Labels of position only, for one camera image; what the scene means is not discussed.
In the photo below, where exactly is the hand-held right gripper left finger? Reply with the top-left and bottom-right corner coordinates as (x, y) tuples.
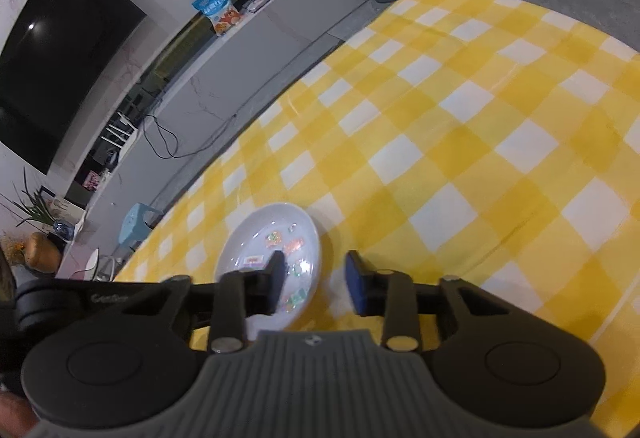
(118, 250), (289, 355)

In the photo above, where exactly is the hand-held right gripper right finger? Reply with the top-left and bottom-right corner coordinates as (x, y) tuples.
(346, 250), (503, 353)

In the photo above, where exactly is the small white printed plate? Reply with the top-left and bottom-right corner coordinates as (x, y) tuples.
(214, 203), (322, 333)

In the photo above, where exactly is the person's left hand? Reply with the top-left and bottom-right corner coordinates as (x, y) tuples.
(0, 390), (39, 438)

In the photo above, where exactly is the golden vase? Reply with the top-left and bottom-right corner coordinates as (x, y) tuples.
(25, 232), (63, 273)

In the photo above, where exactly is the dried flower bunch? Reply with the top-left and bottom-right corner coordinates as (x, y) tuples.
(0, 233), (26, 279)

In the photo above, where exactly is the white round side table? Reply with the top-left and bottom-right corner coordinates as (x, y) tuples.
(80, 248), (126, 283)

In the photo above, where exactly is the green plant blue vase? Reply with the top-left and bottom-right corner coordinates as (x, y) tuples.
(0, 168), (76, 241)

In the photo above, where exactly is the light blue plastic stool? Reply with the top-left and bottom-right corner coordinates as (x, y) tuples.
(118, 203), (164, 259)

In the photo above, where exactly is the white router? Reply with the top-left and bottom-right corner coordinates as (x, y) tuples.
(97, 110), (139, 151)

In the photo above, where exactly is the white marble counter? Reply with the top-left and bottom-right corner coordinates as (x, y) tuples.
(65, 0), (391, 279)

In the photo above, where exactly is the yellow checked tablecloth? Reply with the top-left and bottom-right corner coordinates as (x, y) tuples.
(112, 0), (640, 424)

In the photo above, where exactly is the black television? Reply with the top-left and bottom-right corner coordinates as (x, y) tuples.
(0, 0), (149, 176)

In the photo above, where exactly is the blue snack bag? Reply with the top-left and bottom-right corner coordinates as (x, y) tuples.
(192, 0), (245, 36)

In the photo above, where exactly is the black cable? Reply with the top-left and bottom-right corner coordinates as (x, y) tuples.
(142, 110), (241, 159)

